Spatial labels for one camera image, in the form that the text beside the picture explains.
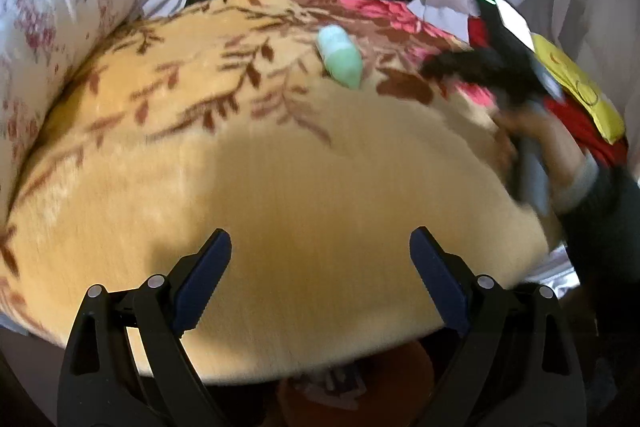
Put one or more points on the orange plastic bin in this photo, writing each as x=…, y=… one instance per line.
x=400, y=382

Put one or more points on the green white plastic bottle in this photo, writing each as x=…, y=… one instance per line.
x=340, y=57

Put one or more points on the red cloth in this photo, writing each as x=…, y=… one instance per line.
x=585, y=127

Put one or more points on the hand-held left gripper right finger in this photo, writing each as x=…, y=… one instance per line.
x=442, y=287

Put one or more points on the person's right hand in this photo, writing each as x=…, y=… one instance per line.
x=560, y=152

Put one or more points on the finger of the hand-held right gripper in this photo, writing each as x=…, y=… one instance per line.
x=450, y=64

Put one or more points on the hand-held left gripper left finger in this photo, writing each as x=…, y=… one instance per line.
x=200, y=287

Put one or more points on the pink floral white pillow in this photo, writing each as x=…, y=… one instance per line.
x=50, y=7

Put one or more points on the pale crumpled wrapper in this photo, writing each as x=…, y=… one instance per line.
x=325, y=394

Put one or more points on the white pleated bed skirt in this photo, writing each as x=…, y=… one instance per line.
x=560, y=272

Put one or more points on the tan floral plush blanket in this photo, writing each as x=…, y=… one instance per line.
x=300, y=207

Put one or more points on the yellow cloth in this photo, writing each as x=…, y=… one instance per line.
x=575, y=77

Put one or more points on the person's right forearm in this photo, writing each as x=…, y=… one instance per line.
x=600, y=217

